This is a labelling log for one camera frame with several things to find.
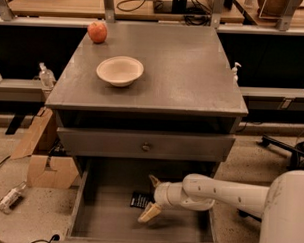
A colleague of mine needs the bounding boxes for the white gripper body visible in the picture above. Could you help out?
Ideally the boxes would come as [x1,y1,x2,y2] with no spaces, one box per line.
[154,182,183,209]

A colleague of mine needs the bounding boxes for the dark blue rxbar wrapper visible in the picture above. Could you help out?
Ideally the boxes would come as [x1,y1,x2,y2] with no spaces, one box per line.
[130,192,153,209]

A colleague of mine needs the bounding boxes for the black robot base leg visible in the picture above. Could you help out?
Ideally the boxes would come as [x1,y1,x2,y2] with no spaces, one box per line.
[257,135,304,171]

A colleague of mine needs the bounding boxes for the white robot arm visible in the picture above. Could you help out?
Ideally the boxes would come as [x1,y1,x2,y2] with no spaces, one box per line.
[139,170,304,243]

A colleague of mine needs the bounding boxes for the round metal drawer knob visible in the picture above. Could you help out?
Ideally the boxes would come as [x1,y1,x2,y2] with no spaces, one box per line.
[141,142,151,151]

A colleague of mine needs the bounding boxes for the open middle drawer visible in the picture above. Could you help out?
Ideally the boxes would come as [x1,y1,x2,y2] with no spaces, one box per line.
[55,158,217,243]

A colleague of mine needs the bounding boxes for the grey drawer cabinet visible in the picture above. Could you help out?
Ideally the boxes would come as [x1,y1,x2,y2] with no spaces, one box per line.
[47,22,247,176]

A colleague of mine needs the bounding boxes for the brown cardboard box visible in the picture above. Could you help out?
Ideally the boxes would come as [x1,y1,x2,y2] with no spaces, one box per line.
[11,108,80,189]

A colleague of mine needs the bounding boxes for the white paper bowl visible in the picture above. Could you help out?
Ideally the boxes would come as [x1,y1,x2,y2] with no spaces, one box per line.
[96,56,144,87]

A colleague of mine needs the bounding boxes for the white pump dispenser bottle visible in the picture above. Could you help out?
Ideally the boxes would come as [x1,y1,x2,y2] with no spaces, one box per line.
[232,62,242,82]

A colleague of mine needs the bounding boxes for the plastic bottle on floor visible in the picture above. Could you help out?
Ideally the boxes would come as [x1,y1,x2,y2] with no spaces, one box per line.
[0,181,27,214]

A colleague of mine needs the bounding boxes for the clear plastic bottle on shelf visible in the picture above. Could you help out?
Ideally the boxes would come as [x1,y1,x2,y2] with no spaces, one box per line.
[39,63,56,88]

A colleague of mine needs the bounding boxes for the red apple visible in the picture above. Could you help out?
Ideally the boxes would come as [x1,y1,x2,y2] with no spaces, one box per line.
[87,21,107,44]

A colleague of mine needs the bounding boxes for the black floor cable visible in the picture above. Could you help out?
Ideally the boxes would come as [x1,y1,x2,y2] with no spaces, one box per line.
[27,232,61,243]

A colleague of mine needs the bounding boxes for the black cable on desk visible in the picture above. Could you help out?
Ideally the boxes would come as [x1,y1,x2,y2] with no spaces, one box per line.
[116,0,164,14]

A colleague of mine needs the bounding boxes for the wooden desk with metal frame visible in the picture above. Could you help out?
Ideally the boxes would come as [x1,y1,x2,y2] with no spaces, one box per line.
[0,0,304,36]

